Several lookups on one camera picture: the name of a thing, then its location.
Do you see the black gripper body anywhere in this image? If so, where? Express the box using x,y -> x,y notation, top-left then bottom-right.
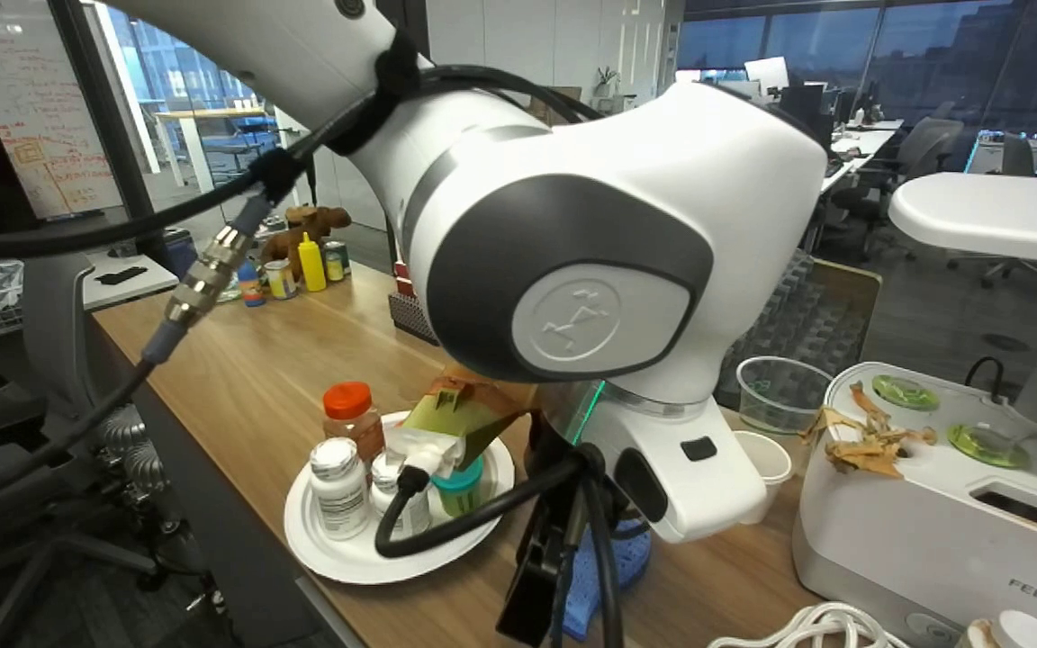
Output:
520,415 -> 587,601

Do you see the white supplement bottle blue label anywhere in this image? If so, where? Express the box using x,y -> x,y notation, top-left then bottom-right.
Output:
311,434 -> 366,536

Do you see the spice bottle orange cap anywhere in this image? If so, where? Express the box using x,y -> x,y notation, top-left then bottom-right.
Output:
320,381 -> 386,460

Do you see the blue sponge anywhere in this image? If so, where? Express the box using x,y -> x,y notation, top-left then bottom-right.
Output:
563,518 -> 652,640

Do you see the white pill bottle grey label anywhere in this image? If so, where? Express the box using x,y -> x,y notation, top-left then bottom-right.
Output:
366,448 -> 408,536

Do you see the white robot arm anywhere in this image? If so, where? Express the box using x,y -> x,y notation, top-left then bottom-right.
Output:
114,0 -> 830,543

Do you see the teal lid play-doh tub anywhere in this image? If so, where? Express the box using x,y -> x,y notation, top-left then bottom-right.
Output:
436,460 -> 484,518

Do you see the white paper cup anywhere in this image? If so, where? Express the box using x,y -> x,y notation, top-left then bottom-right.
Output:
740,430 -> 792,524

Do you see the clear plastic cup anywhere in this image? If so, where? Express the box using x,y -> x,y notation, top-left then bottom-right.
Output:
735,356 -> 831,434

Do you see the patterned grey box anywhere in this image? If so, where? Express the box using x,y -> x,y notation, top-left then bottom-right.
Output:
388,294 -> 436,343

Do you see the yellow mustard bottle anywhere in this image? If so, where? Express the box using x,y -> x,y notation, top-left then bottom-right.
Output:
296,235 -> 327,291

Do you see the white planter appliance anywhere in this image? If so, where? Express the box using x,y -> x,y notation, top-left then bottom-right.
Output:
792,360 -> 1037,648

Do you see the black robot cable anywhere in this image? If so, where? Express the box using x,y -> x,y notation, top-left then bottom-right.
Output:
371,441 -> 632,648

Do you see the white coiled cord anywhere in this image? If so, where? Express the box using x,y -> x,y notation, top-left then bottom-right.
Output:
710,601 -> 912,648

